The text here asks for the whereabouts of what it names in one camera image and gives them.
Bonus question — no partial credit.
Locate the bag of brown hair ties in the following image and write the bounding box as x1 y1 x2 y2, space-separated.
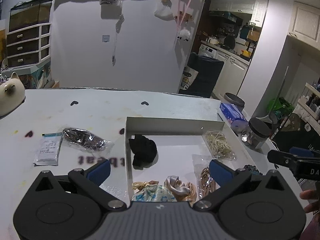
192 154 217 199

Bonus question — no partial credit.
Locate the dark crochet yarn scrunchie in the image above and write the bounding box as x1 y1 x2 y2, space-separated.
244 165 263 176

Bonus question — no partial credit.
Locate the bag of beige hair ties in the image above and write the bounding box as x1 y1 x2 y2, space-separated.
202 130 236 161

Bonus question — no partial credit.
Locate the bag of dark hair accessories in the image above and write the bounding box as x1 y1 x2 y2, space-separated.
62 127 114 152

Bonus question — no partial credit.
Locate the satin peach scrunchie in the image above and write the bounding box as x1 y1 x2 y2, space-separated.
164 176 197 203

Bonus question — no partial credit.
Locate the white blue sachet packet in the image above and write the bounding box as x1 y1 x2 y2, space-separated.
33 132 62 166

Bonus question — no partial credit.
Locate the black fabric scrunchie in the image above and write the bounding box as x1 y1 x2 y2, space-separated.
129 134 157 170

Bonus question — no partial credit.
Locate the blue floral fabric scrunchie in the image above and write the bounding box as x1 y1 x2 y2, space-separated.
131 184 177 203

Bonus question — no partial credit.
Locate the person right hand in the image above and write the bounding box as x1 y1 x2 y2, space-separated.
299 190 319 213

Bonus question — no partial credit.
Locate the glass jar black lid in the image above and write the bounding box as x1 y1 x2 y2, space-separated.
241 118 271 150

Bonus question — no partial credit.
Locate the blue tissue pack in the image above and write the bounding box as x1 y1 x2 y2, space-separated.
220 102 248 133

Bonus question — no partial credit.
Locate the white shallow tray box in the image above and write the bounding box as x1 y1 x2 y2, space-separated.
125 116 254 198

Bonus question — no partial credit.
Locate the grey metal round tin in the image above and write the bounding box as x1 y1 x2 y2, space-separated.
223 93 245 112

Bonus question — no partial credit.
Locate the dark chair with cushion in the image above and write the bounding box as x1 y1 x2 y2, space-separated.
178 53 224 98

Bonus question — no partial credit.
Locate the cream cat ceramic figurine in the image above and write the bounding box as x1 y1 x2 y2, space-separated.
0 72 25 118

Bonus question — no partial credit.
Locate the white washing machine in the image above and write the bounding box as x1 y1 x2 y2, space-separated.
198 44 217 59

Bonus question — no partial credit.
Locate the white drawer cabinet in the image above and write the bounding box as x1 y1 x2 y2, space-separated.
7 23 52 68

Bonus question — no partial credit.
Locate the white plush sheep toy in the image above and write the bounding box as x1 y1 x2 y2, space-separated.
177 29 191 42

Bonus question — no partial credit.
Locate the glass fish tank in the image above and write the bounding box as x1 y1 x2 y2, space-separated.
9 0 53 32

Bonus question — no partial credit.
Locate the white hanging bag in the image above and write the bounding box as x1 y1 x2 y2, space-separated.
154 2 174 21

